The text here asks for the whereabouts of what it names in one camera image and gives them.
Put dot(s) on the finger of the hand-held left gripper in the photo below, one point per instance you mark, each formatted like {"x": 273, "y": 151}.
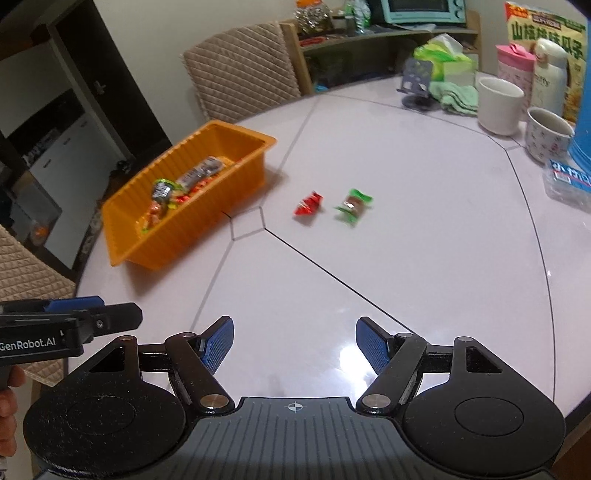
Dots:
{"x": 74, "y": 304}
{"x": 115, "y": 317}

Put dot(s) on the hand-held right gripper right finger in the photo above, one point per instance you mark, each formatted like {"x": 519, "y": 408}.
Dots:
{"x": 371, "y": 346}

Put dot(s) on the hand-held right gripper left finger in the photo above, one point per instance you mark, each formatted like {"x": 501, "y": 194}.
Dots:
{"x": 219, "y": 345}

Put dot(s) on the orange plastic tray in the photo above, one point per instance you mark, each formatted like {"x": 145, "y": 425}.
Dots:
{"x": 194, "y": 230}

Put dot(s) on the black and green snack packet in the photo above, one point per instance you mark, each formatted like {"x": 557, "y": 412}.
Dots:
{"x": 162, "y": 190}

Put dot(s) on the green candy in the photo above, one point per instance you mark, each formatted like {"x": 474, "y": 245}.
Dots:
{"x": 353, "y": 205}

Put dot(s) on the red patterned candy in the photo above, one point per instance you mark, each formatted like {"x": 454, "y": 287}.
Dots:
{"x": 196, "y": 190}

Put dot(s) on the small red candy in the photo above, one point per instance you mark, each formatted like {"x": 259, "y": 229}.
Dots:
{"x": 308, "y": 203}

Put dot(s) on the clear packet of black bars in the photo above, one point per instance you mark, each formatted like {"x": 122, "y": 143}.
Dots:
{"x": 201, "y": 171}

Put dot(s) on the person's left hand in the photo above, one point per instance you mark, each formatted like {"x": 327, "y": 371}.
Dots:
{"x": 8, "y": 415}

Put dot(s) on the quilted beige chair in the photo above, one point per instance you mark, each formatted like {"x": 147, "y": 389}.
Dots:
{"x": 32, "y": 277}

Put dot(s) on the white cabinet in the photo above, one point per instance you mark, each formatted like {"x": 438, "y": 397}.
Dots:
{"x": 64, "y": 161}

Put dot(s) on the dark door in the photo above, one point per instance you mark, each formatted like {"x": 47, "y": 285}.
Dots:
{"x": 101, "y": 60}

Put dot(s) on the clear plastic water bottle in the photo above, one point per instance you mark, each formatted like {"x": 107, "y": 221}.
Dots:
{"x": 565, "y": 182}

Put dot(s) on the green cloth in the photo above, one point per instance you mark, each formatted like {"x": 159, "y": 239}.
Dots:
{"x": 457, "y": 99}

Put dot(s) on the patterned white cup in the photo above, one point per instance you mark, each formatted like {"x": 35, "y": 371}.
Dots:
{"x": 547, "y": 138}

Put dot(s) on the grey phone stand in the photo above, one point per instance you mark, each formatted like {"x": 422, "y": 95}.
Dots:
{"x": 418, "y": 76}

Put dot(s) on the quilted chair back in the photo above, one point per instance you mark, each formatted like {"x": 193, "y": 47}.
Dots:
{"x": 240, "y": 69}

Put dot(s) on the blue container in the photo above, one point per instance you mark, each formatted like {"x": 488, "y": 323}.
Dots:
{"x": 582, "y": 147}

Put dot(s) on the green tissue pack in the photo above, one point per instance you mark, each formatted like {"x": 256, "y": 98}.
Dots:
{"x": 448, "y": 57}

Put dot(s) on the pink bottle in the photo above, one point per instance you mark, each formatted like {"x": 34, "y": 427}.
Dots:
{"x": 512, "y": 74}

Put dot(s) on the wooden shelf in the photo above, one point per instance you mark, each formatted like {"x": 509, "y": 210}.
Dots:
{"x": 392, "y": 39}

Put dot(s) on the white thermos bottle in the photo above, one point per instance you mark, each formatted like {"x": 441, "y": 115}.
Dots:
{"x": 549, "y": 74}

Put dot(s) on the green snack bag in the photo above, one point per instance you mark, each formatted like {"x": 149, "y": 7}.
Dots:
{"x": 356, "y": 14}

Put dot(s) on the dark snack bag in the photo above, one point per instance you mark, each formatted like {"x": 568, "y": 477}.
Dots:
{"x": 314, "y": 16}

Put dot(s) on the mint toaster oven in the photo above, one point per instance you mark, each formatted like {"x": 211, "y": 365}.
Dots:
{"x": 422, "y": 10}

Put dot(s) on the large seed snack bag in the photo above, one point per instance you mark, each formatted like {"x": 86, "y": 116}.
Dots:
{"x": 526, "y": 27}

